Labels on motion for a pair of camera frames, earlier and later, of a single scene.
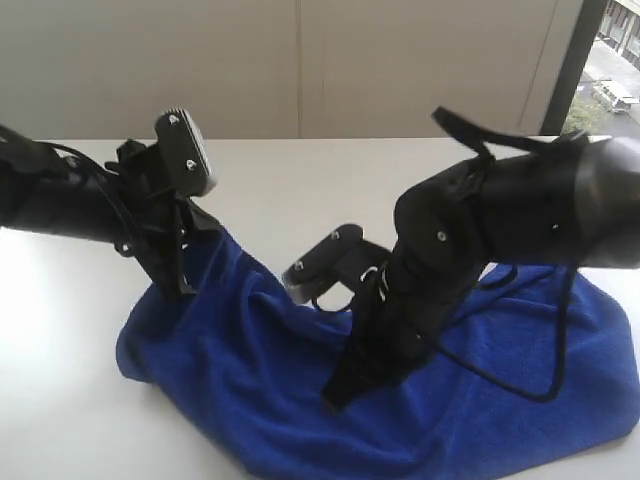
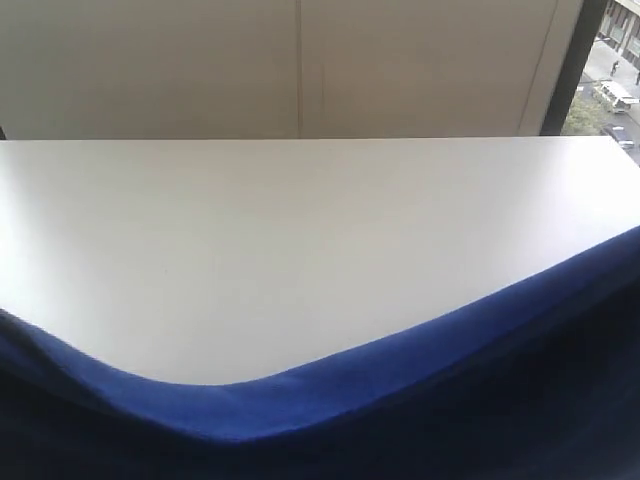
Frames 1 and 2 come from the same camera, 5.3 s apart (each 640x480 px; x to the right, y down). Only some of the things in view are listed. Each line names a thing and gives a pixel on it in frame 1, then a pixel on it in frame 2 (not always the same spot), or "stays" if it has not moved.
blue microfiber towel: (527, 378) to (545, 386)
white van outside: (613, 96) stays
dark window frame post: (574, 63) stays
